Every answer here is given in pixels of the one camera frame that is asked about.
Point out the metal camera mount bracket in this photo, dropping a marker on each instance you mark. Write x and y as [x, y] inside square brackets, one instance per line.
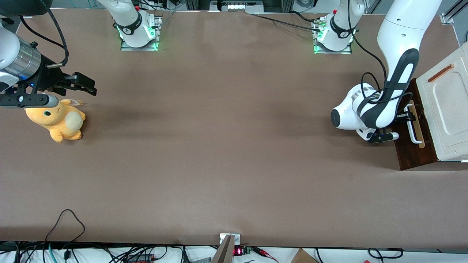
[228, 243]

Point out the cream white cabinet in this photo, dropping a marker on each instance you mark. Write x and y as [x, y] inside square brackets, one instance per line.
[449, 109]

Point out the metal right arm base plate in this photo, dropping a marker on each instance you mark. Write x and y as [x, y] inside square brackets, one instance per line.
[146, 48]

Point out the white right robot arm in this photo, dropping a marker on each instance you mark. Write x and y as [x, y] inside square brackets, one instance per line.
[131, 25]

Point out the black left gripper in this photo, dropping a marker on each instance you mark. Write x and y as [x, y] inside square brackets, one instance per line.
[403, 116]

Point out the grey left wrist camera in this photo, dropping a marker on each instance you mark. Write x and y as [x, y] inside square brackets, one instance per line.
[384, 137]

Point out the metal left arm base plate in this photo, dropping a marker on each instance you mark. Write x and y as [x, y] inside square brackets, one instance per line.
[343, 52]

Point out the red led display module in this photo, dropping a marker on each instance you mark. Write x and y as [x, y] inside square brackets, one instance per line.
[238, 251]

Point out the dark wood drawer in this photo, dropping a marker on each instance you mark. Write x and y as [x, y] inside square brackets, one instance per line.
[409, 157]

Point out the brown cardboard box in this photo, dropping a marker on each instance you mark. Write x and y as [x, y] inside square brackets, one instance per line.
[303, 257]

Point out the metal light fixture frame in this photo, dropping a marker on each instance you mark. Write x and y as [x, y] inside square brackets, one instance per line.
[237, 5]

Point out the yellow plush toy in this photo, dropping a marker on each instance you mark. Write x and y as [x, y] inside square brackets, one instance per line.
[58, 120]

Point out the aluminium frame corner bracket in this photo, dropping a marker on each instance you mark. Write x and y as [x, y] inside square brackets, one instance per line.
[446, 19]

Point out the brown strip on cabinet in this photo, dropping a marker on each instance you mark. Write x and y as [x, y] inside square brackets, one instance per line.
[440, 73]

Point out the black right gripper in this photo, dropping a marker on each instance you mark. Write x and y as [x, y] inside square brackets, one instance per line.
[46, 79]

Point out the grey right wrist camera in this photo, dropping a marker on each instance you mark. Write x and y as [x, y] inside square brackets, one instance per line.
[36, 100]

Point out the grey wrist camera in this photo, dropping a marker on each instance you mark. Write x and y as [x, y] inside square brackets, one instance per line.
[384, 137]
[36, 100]

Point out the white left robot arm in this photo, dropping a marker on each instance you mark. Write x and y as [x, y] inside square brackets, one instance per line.
[402, 29]

